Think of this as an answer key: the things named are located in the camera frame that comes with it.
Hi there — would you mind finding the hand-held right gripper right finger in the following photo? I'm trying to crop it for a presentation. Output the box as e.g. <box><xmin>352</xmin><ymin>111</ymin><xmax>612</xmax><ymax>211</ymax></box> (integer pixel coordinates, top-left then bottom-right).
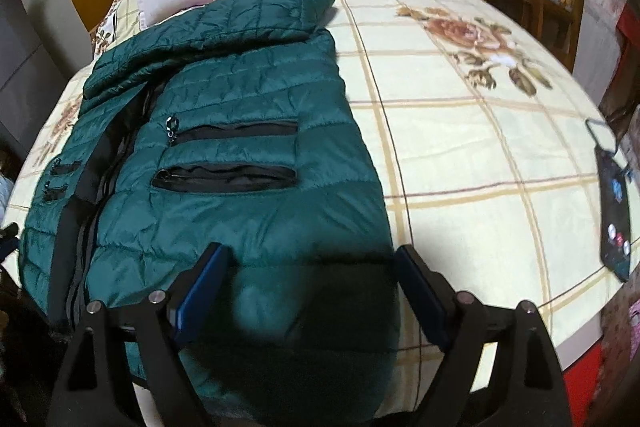
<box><xmin>392</xmin><ymin>244</ymin><xmax>574</xmax><ymax>427</ymax></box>

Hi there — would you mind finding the grey wardrobe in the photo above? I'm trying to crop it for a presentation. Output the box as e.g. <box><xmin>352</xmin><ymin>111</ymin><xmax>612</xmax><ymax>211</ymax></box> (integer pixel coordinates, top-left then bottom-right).
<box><xmin>0</xmin><ymin>0</ymin><xmax>67</xmax><ymax>158</ymax></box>

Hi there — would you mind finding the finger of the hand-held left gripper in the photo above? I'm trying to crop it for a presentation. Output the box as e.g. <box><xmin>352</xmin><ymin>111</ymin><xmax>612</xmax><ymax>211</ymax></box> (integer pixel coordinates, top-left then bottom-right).
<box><xmin>0</xmin><ymin>223</ymin><xmax>22</xmax><ymax>266</ymax></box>

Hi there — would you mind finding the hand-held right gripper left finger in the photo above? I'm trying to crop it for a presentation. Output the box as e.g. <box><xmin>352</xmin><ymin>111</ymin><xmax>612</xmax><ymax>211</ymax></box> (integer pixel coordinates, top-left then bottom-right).
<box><xmin>47</xmin><ymin>243</ymin><xmax>232</xmax><ymax>427</ymax></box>

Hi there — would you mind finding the green puffer jacket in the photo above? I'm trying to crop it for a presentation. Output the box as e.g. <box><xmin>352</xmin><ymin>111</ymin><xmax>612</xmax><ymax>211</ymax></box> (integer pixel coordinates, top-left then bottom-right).
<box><xmin>19</xmin><ymin>0</ymin><xmax>407</xmax><ymax>425</ymax></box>

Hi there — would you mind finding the bed with floral checked sheet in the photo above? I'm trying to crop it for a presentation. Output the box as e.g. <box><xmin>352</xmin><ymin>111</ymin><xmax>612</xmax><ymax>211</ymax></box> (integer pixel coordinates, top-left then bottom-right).
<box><xmin>0</xmin><ymin>0</ymin><xmax>632</xmax><ymax>413</ymax></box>

